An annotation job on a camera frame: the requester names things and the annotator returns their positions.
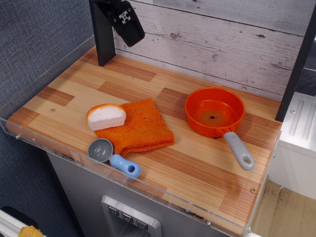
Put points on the right dark grey post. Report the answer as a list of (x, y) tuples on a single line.
[(298, 67)]

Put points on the silver dispenser panel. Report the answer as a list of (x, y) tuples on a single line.
[(126, 221)]

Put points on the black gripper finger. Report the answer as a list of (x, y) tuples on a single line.
[(123, 19)]

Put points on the grey toy fridge cabinet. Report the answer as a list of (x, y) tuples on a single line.
[(84, 190)]

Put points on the orange knitted cloth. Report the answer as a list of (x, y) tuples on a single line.
[(143, 130)]

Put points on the toy bread slice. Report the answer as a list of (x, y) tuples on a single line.
[(105, 116)]

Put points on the dark grey post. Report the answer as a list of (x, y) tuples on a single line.
[(103, 34), (298, 67)]

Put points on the grey scoop blue handle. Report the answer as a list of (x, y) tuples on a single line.
[(102, 150)]

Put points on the clear acrylic guard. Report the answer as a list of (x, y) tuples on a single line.
[(198, 175)]

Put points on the orange toy pan grey handle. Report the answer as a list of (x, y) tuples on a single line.
[(216, 112)]

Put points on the left dark grey post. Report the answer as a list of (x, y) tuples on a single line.
[(103, 34)]

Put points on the yellow object at corner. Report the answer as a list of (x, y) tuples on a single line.
[(30, 231)]

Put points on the white grooved board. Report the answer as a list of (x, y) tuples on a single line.
[(299, 125)]

